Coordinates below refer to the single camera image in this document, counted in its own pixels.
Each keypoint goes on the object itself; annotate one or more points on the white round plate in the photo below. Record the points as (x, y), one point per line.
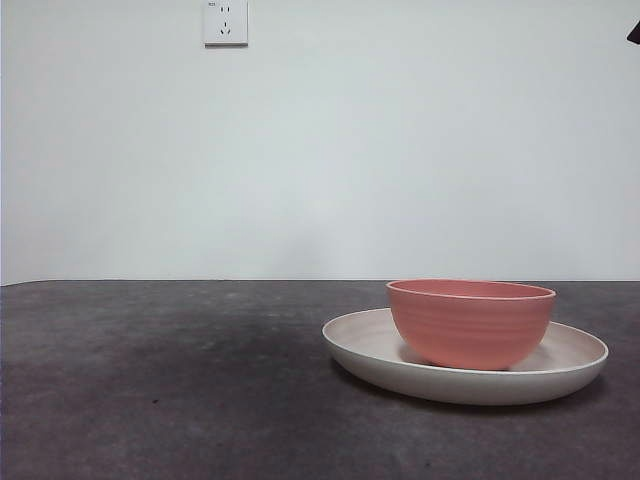
(450, 387)

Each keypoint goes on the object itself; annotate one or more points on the red ribbed bowl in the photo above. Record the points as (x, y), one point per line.
(470, 330)

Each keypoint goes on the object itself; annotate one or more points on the white wall socket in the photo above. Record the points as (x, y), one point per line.
(226, 25)

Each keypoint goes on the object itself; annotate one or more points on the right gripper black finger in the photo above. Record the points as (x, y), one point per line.
(635, 33)

